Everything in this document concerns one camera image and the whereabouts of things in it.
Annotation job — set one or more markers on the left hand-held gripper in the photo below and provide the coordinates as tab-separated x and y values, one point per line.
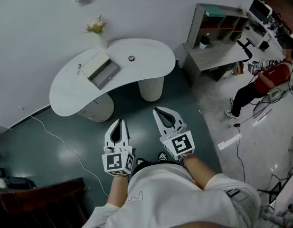
117	161

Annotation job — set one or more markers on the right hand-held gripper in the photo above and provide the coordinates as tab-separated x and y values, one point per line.
179	145

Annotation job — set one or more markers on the small round metal object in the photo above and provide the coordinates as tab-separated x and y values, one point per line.
131	58

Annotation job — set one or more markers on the person's right forearm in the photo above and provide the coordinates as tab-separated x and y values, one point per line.
199	172

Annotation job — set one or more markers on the person's left forearm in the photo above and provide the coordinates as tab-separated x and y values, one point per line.
117	191

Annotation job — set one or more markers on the white curved table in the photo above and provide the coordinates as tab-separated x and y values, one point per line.
146	70

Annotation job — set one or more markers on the person's left shoe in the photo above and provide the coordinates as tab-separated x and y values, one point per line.
140	161

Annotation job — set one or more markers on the person's shoe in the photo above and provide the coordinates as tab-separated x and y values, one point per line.
162	156
140	161

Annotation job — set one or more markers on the person's right shoe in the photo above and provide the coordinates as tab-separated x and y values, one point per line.
162	156

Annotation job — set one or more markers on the person's black trousers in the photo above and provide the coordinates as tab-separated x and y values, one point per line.
148	164

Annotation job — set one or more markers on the person's white shirt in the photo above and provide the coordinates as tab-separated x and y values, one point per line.
170	198

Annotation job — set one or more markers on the grey wooden shelf desk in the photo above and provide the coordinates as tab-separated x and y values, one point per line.
208	56

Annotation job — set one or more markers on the small potted plant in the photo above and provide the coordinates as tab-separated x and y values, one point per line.
204	41

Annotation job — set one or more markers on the green book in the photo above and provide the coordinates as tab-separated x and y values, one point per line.
215	11

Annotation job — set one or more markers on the computer monitor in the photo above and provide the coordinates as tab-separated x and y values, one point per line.
260	8

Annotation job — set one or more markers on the white ribbed table pedestal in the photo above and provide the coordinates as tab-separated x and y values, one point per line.
151	89
98	108

